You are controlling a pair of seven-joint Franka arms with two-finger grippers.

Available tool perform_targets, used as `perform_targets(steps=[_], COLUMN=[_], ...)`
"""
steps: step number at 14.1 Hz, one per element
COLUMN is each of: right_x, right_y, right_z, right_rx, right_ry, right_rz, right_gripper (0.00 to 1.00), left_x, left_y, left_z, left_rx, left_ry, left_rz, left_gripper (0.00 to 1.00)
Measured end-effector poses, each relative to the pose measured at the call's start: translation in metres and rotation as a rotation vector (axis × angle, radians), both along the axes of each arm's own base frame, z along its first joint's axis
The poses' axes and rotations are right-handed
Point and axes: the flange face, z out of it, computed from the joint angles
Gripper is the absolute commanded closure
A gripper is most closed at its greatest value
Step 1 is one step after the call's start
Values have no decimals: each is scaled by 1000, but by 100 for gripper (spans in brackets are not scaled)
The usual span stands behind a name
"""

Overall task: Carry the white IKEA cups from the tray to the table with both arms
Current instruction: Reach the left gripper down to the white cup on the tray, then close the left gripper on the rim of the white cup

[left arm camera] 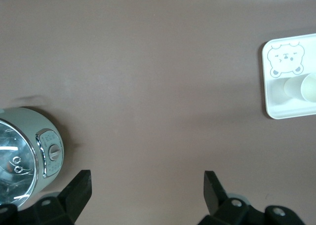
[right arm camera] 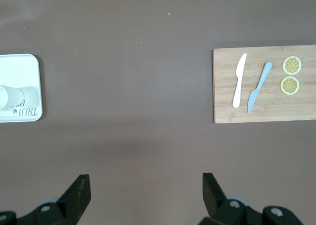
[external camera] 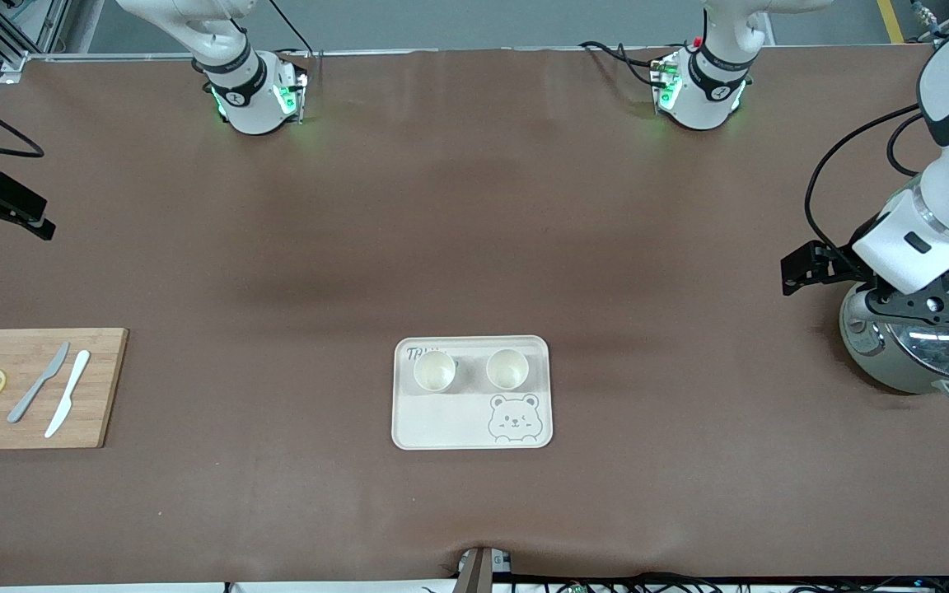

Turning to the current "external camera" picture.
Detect glass pot lid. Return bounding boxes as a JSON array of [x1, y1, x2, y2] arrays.
[[886, 264, 949, 380]]

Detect short black left arm cable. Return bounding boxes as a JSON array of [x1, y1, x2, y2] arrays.
[[887, 113, 925, 176]]

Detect cream tray with bear print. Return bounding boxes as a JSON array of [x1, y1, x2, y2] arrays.
[[391, 335, 554, 451]]

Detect white IKEA cup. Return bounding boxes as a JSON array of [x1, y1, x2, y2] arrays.
[[486, 348, 531, 391], [413, 349, 457, 393]]

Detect grey-green electric pot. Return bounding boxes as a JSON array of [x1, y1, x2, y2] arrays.
[[839, 262, 949, 404]]

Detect white plastic knife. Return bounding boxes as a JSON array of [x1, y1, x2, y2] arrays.
[[44, 350, 91, 439]]

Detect grey plastic knife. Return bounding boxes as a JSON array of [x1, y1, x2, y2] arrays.
[[7, 342, 71, 424]]

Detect bamboo cutting board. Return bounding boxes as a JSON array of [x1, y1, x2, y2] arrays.
[[0, 328, 129, 451]]

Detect black base cable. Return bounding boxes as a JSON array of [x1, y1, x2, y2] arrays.
[[266, 0, 316, 58], [579, 40, 666, 88]]

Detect brown table cover sheet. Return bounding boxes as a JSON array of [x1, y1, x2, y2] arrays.
[[0, 45, 949, 587]]

